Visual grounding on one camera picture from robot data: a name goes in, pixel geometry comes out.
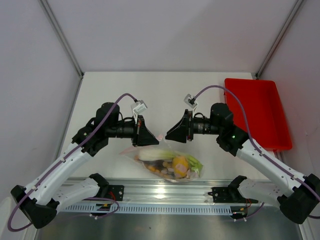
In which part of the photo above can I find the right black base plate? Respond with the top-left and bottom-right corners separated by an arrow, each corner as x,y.
207,186 -> 258,204

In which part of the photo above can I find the left aluminium frame post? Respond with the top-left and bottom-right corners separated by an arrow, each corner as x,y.
38,0 -> 84,79

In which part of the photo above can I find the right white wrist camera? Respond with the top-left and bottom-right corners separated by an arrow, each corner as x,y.
183,93 -> 198,114

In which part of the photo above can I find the purple cable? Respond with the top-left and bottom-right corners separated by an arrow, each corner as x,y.
6,93 -> 138,232
193,85 -> 320,218

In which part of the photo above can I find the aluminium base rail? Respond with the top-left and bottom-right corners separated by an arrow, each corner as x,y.
33,178 -> 307,207

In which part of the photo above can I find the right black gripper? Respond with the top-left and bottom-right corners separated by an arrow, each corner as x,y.
165,109 -> 222,144

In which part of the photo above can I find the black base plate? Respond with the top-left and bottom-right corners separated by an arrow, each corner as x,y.
93,185 -> 125,202
207,186 -> 258,204

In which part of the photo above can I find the red plastic bin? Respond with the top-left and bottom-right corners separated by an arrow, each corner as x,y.
224,78 -> 293,152

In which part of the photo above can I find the white slotted cable duct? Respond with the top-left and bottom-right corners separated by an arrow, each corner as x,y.
62,202 -> 233,216

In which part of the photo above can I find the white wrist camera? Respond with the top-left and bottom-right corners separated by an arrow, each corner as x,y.
183,93 -> 198,114
130,100 -> 148,123

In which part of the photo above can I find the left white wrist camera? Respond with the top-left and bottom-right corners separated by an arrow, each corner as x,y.
130,100 -> 148,123

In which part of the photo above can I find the white green leek toy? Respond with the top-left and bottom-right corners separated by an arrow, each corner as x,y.
137,148 -> 203,172

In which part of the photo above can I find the aluminium frame post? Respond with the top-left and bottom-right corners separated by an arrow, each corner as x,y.
252,0 -> 307,80
38,0 -> 84,79

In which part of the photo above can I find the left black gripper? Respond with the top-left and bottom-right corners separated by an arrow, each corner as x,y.
106,114 -> 159,147

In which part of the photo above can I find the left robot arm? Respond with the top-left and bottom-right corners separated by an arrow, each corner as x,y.
10,100 -> 159,229

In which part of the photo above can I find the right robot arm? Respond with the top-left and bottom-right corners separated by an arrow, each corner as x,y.
165,103 -> 320,225

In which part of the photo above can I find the yellow potato toy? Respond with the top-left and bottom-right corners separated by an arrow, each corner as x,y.
172,155 -> 189,178

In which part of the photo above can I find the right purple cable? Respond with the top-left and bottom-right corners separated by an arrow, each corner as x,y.
193,85 -> 320,218

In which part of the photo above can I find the clear zip top bag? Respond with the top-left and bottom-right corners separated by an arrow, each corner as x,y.
120,135 -> 204,183

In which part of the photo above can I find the right aluminium frame post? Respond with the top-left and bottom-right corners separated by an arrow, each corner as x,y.
252,0 -> 307,80

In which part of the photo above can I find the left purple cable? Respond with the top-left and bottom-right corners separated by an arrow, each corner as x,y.
6,93 -> 138,232

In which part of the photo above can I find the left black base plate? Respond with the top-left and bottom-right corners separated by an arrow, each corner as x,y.
93,185 -> 125,202

